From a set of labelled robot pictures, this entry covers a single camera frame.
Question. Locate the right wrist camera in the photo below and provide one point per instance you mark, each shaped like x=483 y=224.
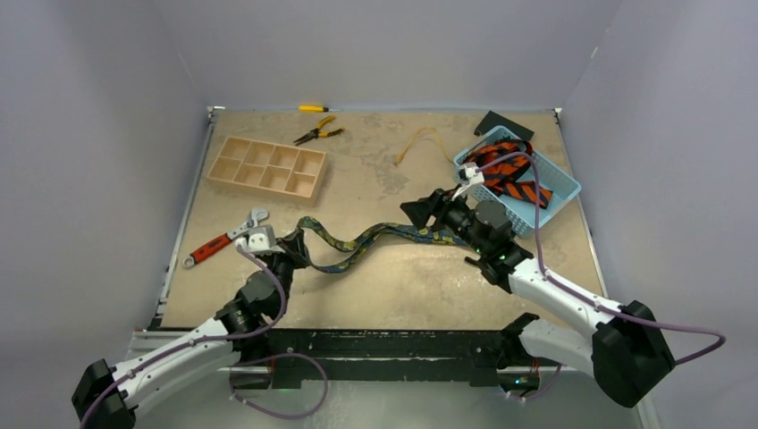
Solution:
x=470 y=177

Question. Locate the red handled adjustable wrench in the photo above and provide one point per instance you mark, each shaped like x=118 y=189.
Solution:
x=253 y=219

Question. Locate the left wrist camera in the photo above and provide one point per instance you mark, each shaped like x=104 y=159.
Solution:
x=258 y=240

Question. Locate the black flat box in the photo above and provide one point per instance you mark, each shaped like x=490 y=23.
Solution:
x=492 y=120

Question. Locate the wooden compartment tray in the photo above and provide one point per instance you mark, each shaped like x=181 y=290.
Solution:
x=266 y=170

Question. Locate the yellow black pliers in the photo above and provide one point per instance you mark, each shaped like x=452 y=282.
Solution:
x=318 y=132

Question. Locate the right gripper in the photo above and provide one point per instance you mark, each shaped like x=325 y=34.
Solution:
x=438 y=209

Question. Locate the blue floral tie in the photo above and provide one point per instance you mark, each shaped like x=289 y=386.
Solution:
x=358 y=247

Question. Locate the light blue plastic basket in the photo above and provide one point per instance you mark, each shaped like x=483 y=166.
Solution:
x=522 y=214

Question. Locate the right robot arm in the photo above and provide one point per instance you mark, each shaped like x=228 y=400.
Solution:
x=618 y=345

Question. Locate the yellow handled screwdriver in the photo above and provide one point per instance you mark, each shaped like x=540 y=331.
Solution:
x=316 y=109

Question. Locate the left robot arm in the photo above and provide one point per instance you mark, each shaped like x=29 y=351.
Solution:
x=108 y=396

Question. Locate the orange black striped tie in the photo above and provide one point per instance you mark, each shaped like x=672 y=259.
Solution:
x=504 y=179

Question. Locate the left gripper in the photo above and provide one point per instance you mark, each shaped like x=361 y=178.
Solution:
x=292 y=243

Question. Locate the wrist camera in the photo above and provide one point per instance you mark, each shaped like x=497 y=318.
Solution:
x=258 y=240
x=470 y=177

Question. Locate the black base frame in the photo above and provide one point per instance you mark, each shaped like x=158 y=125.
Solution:
x=478 y=358

